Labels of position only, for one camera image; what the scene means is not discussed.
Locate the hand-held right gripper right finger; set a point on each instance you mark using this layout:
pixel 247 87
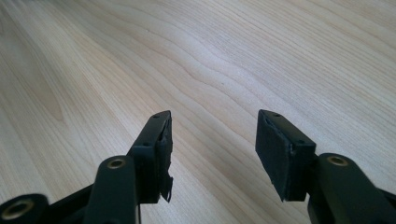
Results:
pixel 280 155

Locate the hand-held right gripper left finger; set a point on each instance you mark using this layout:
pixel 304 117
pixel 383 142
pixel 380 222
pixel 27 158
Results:
pixel 149 161

